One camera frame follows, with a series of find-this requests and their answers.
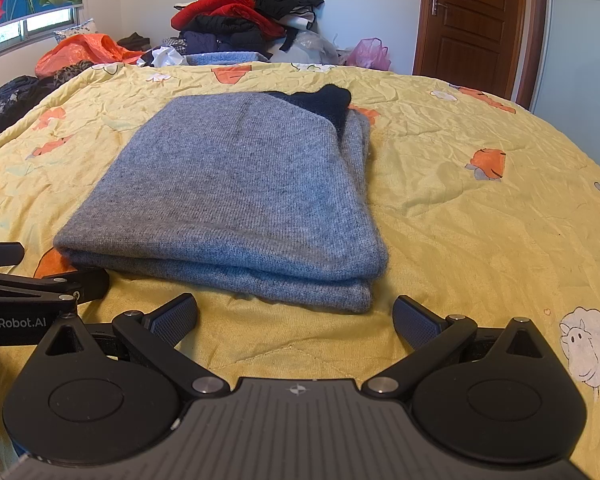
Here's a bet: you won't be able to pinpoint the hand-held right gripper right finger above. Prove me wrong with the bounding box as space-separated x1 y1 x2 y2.
360 294 566 402

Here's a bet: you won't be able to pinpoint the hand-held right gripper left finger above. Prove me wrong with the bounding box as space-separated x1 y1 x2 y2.
32 293 231 401

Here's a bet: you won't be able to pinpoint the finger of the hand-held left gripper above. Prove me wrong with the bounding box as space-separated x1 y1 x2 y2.
0 242 26 267
0 267 110 306

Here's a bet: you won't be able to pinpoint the grey sweater with navy sleeves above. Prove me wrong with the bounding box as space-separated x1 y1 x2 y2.
53 86 389 315

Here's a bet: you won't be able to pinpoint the dark patterned clothes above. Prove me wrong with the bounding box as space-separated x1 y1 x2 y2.
0 75 57 142

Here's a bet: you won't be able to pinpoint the pile of dark and red clothes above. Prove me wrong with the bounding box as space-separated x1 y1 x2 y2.
170 0 327 56

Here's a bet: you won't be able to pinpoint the yellow carrot print quilt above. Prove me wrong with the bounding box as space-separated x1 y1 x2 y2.
0 62 600 480

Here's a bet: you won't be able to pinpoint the leopard print cloth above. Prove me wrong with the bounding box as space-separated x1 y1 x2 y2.
52 60 97 87

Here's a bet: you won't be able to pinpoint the orange plastic bag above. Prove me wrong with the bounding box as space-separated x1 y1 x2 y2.
35 34 147 79

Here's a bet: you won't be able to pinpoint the window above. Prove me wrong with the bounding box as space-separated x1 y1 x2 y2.
0 5 84 62

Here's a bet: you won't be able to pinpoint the floral pillow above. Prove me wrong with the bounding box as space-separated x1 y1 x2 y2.
54 18 99 44

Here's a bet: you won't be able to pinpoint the white crumpled bag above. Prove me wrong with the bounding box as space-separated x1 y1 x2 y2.
137 46 189 69

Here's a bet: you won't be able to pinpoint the dark brown garment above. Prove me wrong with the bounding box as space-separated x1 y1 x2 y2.
116 32 152 52

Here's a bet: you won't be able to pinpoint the light blue knit blanket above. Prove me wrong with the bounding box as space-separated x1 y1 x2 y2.
186 51 272 67

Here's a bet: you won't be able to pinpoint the pink plastic bag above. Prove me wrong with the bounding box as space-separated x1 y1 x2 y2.
345 37 392 72

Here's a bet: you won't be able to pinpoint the clear plastic bag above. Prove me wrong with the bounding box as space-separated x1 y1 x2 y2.
279 30 342 67

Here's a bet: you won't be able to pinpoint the brown wooden door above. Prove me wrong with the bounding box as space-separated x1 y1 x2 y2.
412 0 549 111

